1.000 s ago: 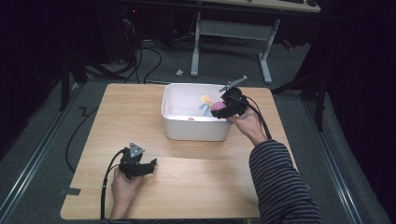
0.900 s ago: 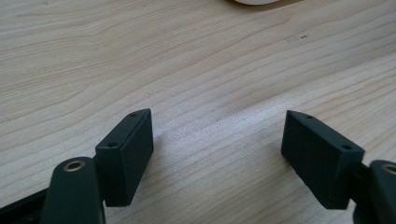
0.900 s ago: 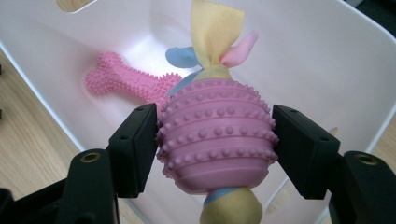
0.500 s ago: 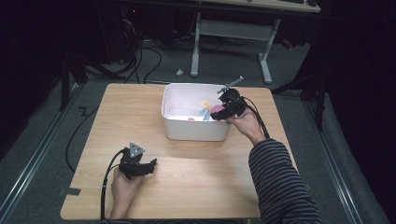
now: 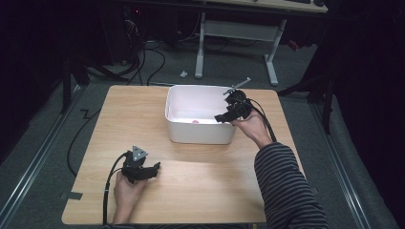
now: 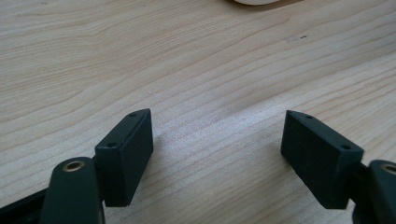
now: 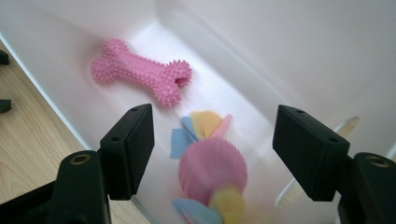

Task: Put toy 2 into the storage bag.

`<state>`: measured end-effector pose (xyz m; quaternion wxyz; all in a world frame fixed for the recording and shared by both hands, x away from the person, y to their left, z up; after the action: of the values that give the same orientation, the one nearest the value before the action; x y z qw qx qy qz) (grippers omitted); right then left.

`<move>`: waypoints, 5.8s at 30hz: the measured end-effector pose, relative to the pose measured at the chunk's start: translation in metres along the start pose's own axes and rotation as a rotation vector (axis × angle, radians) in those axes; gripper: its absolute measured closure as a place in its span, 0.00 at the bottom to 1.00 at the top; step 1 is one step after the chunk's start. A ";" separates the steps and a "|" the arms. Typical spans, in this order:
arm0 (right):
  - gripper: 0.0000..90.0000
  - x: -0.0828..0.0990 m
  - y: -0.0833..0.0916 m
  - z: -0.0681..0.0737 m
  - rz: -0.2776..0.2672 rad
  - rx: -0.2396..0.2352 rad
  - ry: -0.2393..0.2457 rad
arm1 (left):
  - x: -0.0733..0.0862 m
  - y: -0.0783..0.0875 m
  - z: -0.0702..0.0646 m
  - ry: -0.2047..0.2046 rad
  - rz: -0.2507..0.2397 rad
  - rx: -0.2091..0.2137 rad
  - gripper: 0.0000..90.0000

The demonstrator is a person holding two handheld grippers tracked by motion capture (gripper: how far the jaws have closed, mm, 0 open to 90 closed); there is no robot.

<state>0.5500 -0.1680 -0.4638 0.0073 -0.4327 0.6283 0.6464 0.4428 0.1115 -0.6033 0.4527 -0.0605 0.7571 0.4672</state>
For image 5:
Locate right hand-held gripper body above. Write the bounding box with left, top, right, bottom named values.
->
left=222, top=76, right=255, bottom=122

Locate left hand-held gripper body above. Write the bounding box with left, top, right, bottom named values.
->
left=120, top=145, right=149, bottom=185

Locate white plastic bin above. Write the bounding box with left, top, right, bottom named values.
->
left=164, top=83, right=243, bottom=145

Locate person's right hand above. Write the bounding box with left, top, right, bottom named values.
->
left=230, top=109, right=274, bottom=151

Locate person's left hand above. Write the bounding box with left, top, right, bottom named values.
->
left=113, top=171, right=149, bottom=209

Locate grey tape piece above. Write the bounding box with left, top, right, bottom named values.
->
left=59, top=191, right=84, bottom=201

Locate desk with grey metal legs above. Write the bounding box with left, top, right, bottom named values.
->
left=178, top=0, right=330, bottom=87

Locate black metal stand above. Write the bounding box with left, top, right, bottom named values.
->
left=59, top=52, right=130, bottom=115
left=277, top=74, right=337, bottom=135

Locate black computer tower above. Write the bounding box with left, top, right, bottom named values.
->
left=96, top=4, right=146, bottom=66

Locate right hand-held gripper black cable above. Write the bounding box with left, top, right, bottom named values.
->
left=246, top=97, right=278, bottom=143

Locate hand-held gripper black cable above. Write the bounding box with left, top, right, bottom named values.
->
left=101, top=151, right=131, bottom=225
left=246, top=97, right=278, bottom=143

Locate left hand-held gripper black cable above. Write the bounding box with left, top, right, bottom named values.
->
left=101, top=151, right=131, bottom=225

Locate black floor cable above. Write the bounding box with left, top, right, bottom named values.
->
left=66, top=108, right=101, bottom=177

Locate bundle of black floor cables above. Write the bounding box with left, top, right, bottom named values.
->
left=125, top=39, right=167, bottom=87

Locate metal floor rail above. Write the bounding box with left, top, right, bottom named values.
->
left=0, top=84, right=84, bottom=220
left=309, top=101, right=373, bottom=229

